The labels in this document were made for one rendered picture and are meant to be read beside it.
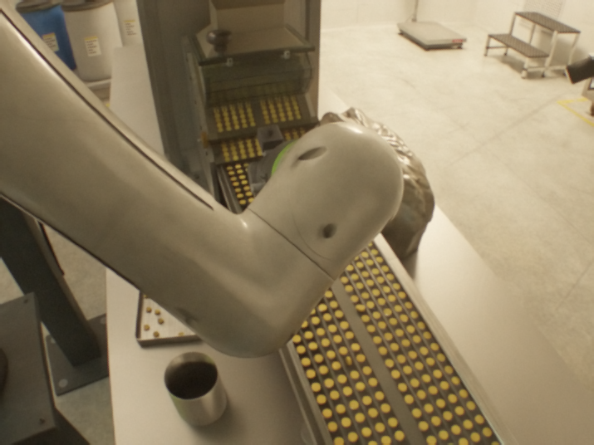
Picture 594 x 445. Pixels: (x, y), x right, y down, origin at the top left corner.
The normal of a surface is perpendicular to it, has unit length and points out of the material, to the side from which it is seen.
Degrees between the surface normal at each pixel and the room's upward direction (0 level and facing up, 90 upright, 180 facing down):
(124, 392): 0
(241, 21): 90
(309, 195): 40
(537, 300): 0
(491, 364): 0
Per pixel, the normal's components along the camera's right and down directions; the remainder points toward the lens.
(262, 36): 0.22, -0.13
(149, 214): 0.56, 0.10
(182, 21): 0.32, 0.63
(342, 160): -0.10, -0.26
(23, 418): 0.00, -0.75
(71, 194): 0.33, 0.44
